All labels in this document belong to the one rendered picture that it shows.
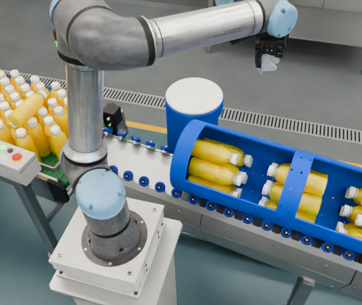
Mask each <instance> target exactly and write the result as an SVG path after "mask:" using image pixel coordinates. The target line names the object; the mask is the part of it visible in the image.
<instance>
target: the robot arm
mask: <svg viewBox="0 0 362 305"><path fill-rule="evenodd" d="M215 3H216V5H217V6H215V7H209V8H204V9H200V10H194V11H188V12H185V13H180V14H176V15H170V16H165V17H161V18H155V19H150V20H148V19H146V18H145V17H144V16H136V17H132V18H126V17H122V16H119V15H117V14H116V13H115V12H114V11H113V10H112V9H111V8H110V7H109V6H108V5H107V4H106V2H105V1H104V0H53V1H52V3H51V5H50V19H51V23H52V25H53V27H54V28H55V29H56V37H57V54H58V57H59V58H60V59H61V60H62V61H63V62H64V63H65V71H66V96H67V110H68V136H69V139H68V140H67V141H66V142H65V144H64V146H63V148H62V150H61V152H60V166H61V168H62V171H63V173H64V174H65V175H66V177H67V180H68V182H69V184H70V187H71V189H72V190H73V193H74V195H75V197H76V199H77V202H78V205H79V207H80V208H81V210H82V212H83V215H84V218H85V220H86V222H87V225H88V232H87V241H88V244H89V247H90V249H91V251H92V252H93V253H94V254H95V255H96V256H98V257H100V258H102V259H106V260H115V259H119V258H122V257H125V256H126V255H128V254H130V253H131V252H132V251H133V250H134V249H135V248H136V246H137V244H138V243H139V241H140V237H141V231H140V225H139V223H138V221H137V219H136V218H135V217H134V216H133V215H132V214H131V213H130V212H129V207H128V203H127V200H126V193H125V189H124V186H123V183H122V182H121V180H120V178H119V177H118V176H117V175H116V174H115V173H113V172H112V171H111V169H110V167H109V165H108V146H107V143H106V142H105V141H104V140H103V139H102V132H103V86H104V71H126V70H135V69H139V68H144V67H148V66H151V65H153V64H154V63H155V61H156V59H158V58H161V57H166V56H170V55H173V54H178V53H182V52H185V51H190V50H195V49H198V48H202V47H207V46H210V45H215V44H219V43H222V42H227V41H230V42H231V44H232V45H233V44H236V43H238V42H240V41H244V40H246V39H249V38H252V37H253V36H256V37H257V38H256V41H255V48H254V50H255V64H256V68H257V70H258V72H259V74H260V75H261V76H263V72H264V71H274V70H276V69H277V67H276V65H275V64H278V63H279V61H280V59H279V58H283V50H285V49H286V45H287V44H288V38H289V32H290V31H291V30H292V29H293V28H294V26H295V24H296V20H297V17H298V13H297V9H296V8H295V6H293V5H292V4H290V3H289V2H288V1H287V0H215ZM279 53H281V54H279Z"/></svg>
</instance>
